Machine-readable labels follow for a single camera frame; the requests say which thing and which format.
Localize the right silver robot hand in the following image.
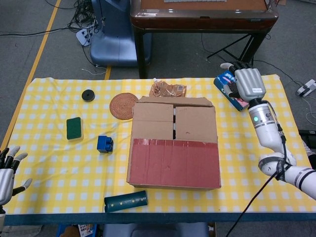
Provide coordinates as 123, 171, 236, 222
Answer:
220, 62, 267, 102

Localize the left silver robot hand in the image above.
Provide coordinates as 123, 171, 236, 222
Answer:
0, 145, 33, 206

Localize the brown cardboard box red tape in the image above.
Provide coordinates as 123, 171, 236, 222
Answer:
126, 96, 222, 191

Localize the blue Oreo cookie box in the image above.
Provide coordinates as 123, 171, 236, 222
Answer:
213, 69, 250, 112

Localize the black tripod stand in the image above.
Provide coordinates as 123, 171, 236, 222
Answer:
206, 33, 255, 75

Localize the white foot pedal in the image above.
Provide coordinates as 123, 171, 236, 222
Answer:
296, 79, 316, 97

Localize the yellow white checkered tablecloth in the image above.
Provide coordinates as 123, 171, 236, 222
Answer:
0, 74, 312, 215

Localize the brown mahjong table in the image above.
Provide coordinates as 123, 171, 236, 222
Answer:
130, 0, 279, 79

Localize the brown snack bag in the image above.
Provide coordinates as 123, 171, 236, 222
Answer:
149, 78, 188, 97

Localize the green yellow sponge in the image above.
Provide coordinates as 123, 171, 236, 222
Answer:
66, 117, 84, 142

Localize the blue toy building block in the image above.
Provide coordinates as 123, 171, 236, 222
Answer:
96, 135, 114, 154

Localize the black round tape roll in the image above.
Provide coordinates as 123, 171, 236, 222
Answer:
81, 89, 95, 102

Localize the dark teal cylinder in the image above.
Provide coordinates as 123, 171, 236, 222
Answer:
104, 190, 148, 213

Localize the brown woven round coaster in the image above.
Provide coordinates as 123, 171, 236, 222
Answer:
109, 92, 139, 120

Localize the blue machine base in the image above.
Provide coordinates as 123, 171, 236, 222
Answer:
89, 0, 152, 67

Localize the grey blue chair seat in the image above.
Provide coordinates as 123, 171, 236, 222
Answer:
102, 222, 210, 237

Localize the white power strip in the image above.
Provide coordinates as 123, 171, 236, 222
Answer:
75, 27, 94, 46

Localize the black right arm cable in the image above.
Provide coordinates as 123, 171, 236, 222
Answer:
228, 158, 292, 237

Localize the black floor cable bundle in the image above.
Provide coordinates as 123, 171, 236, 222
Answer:
66, 0, 99, 33

